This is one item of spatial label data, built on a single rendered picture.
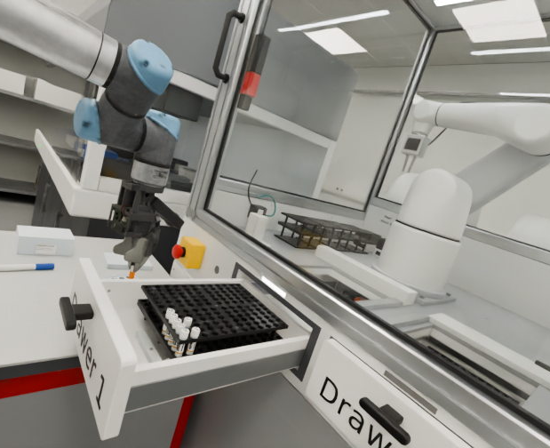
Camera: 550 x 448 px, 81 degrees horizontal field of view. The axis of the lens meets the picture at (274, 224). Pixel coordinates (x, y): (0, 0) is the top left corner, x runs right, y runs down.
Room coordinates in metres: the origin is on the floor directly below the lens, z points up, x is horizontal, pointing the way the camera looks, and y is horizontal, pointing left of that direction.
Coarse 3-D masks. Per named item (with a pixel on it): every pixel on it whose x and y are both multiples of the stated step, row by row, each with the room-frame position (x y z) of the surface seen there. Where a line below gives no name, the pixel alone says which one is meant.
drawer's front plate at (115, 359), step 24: (72, 288) 0.52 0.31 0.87; (96, 288) 0.44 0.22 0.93; (96, 312) 0.41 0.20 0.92; (96, 336) 0.39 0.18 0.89; (120, 336) 0.35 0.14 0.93; (96, 360) 0.37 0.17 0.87; (120, 360) 0.32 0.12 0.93; (96, 384) 0.36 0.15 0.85; (120, 384) 0.32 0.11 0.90; (96, 408) 0.34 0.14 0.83; (120, 408) 0.32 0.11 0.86
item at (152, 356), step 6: (144, 330) 0.50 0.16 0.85; (138, 336) 0.49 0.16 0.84; (144, 336) 0.49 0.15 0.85; (144, 342) 0.47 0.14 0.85; (150, 342) 0.47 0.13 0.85; (144, 348) 0.46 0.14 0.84; (150, 348) 0.46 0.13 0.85; (150, 354) 0.45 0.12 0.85; (156, 354) 0.45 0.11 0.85; (150, 360) 0.44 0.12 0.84; (156, 360) 0.44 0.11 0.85
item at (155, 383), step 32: (128, 288) 0.56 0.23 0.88; (256, 288) 0.72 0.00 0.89; (128, 320) 0.53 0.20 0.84; (288, 320) 0.62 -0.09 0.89; (160, 352) 0.48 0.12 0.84; (224, 352) 0.44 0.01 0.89; (256, 352) 0.48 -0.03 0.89; (288, 352) 0.53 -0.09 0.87; (160, 384) 0.37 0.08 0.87; (192, 384) 0.40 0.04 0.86; (224, 384) 0.44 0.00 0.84
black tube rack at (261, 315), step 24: (168, 288) 0.57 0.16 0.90; (192, 288) 0.60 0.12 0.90; (216, 288) 0.64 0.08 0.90; (240, 288) 0.69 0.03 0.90; (144, 312) 0.52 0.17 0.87; (192, 312) 0.51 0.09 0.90; (216, 312) 0.54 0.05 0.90; (240, 312) 0.57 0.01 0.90; (264, 312) 0.60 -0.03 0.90; (216, 336) 0.46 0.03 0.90; (240, 336) 0.54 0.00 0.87; (264, 336) 0.56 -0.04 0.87
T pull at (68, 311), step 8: (64, 304) 0.41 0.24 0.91; (80, 304) 0.42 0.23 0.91; (88, 304) 0.42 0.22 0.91; (64, 312) 0.39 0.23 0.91; (72, 312) 0.39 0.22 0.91; (80, 312) 0.40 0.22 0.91; (88, 312) 0.41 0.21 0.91; (64, 320) 0.38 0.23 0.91; (72, 320) 0.38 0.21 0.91; (72, 328) 0.37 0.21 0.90
